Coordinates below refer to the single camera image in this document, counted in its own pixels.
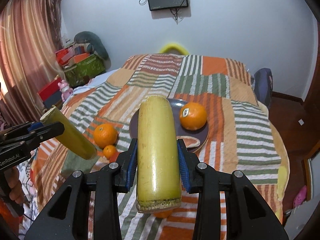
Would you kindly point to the red box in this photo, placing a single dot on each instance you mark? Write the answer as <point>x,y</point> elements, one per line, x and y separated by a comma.
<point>49,89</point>

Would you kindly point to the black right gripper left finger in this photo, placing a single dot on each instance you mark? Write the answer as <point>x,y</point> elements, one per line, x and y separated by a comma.
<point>66,215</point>

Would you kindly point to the large plain orange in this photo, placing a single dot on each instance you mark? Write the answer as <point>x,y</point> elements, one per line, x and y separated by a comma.
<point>105,135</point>

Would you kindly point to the green storage box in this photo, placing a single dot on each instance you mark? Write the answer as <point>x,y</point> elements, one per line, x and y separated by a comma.
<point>80,73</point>

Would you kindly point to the short yellow sugarcane piece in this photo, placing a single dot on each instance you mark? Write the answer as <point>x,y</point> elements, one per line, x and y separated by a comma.
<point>71,138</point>

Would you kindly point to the dark blue backpack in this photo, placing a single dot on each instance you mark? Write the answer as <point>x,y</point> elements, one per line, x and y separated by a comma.
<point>263,86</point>

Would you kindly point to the yellow pillow behind bed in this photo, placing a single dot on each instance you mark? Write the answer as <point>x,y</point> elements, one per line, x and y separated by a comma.
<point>174,48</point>

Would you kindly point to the pale sweet potato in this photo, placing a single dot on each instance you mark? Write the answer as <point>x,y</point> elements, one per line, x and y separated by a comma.
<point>190,142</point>

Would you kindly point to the left hand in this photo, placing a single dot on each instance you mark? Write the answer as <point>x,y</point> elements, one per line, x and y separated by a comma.
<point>16,194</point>

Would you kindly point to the pink plush toy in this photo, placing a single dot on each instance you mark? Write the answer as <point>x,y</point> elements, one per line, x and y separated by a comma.
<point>65,89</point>

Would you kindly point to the long yellow sugarcane piece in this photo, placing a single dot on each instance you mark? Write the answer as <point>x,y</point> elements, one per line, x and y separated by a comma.
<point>158,177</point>

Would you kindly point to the pink striped curtain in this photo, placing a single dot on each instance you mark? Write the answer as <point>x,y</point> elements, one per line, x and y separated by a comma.
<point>30,37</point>

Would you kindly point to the large orange with sticker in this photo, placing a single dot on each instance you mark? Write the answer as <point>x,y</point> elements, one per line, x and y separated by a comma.
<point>193,116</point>

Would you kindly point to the purple ceramic plate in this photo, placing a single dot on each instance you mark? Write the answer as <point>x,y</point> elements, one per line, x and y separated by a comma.
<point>201,134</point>

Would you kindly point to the red tomato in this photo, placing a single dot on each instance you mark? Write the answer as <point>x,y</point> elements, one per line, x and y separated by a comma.
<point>113,158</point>

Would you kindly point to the small mandarin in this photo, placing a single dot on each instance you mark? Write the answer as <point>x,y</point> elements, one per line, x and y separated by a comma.
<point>109,151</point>
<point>163,214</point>

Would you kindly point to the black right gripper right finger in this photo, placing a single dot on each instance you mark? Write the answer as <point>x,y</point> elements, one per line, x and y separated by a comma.
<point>248,215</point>

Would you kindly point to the white bed sheet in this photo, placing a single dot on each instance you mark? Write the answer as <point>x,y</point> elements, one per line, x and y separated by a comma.
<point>93,83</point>

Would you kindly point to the pink slipper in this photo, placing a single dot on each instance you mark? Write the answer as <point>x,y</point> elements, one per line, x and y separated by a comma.
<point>300,197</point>

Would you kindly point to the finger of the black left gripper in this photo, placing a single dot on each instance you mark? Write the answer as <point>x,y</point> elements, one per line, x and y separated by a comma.
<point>44,133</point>

